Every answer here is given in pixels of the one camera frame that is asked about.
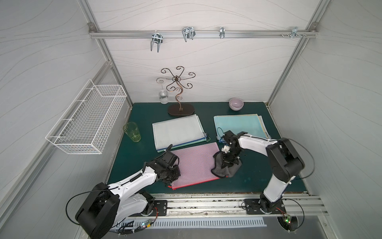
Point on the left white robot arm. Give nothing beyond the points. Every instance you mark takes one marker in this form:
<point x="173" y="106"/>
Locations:
<point x="106" y="206"/>

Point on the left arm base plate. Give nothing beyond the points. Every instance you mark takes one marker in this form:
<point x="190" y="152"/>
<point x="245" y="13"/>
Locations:
<point x="159" y="207"/>

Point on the purple bowl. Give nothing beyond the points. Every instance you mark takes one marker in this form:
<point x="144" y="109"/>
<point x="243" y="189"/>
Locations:
<point x="236" y="104"/>

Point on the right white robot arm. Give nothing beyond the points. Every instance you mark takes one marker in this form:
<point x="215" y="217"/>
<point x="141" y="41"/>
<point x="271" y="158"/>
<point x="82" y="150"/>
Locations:
<point x="284" y="160"/>

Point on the clear blue-zip document bag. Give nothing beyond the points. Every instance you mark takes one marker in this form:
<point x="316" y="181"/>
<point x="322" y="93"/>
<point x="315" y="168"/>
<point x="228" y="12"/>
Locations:
<point x="178" y="132"/>

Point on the metal hook clamp middle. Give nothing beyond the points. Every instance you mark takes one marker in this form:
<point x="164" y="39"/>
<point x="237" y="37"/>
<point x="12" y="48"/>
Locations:
<point x="188" y="33"/>

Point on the green mesh document bag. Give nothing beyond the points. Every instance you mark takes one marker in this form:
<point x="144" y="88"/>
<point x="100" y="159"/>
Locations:
<point x="185" y="146"/>

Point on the metal hook clamp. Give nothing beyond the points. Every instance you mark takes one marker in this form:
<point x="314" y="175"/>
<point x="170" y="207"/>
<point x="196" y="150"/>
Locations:
<point x="188" y="33"/>
<point x="157" y="40"/>

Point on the green drinking glass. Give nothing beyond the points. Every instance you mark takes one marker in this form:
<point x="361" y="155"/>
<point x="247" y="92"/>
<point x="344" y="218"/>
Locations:
<point x="132" y="130"/>

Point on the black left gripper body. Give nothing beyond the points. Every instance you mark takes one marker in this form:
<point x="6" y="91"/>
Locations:
<point x="172" y="173"/>

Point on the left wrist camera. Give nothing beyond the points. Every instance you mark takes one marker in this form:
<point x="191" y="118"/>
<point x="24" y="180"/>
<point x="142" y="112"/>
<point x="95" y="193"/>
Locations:
<point x="168" y="159"/>

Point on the hanging wine glass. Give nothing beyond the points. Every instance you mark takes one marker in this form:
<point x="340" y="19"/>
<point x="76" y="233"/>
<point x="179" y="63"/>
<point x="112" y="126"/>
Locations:
<point x="163" y="93"/>

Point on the metal bracket right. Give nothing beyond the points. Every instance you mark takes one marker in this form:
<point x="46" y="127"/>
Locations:
<point x="294" y="34"/>

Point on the yellow mesh document bag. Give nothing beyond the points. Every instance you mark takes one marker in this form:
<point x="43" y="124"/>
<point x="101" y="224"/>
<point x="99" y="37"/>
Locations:
<point x="263" y="127"/>

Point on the metal hook clamp left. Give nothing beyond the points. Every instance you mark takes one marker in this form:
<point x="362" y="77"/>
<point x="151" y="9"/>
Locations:
<point x="157" y="40"/>

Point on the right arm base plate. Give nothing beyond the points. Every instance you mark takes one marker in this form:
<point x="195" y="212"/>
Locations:
<point x="263" y="206"/>

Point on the white wire basket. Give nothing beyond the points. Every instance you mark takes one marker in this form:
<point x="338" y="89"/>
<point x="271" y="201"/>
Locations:
<point x="86" y="125"/>

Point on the bronze scroll stand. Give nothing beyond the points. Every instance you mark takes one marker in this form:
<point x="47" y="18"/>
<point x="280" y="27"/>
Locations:
<point x="176" y="85"/>

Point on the pink mesh document bag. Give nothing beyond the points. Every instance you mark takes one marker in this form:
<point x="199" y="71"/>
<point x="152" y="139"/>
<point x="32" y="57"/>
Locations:
<point x="195" y="165"/>

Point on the aluminium top rail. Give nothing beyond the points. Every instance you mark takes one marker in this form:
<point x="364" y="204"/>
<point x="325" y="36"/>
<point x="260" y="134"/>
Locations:
<point x="200" y="34"/>

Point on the metal ring clamp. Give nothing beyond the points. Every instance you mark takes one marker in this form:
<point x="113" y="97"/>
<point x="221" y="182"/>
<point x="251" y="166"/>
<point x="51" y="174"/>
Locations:
<point x="222" y="32"/>

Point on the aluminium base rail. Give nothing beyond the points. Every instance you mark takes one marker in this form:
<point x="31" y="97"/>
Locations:
<point x="232" y="205"/>

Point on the grey microfibre cloth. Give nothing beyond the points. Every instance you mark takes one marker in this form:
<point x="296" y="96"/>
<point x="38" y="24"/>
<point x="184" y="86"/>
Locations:
<point x="223" y="169"/>

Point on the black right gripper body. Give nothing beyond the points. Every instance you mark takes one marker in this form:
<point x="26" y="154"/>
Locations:
<point x="227" y="160"/>

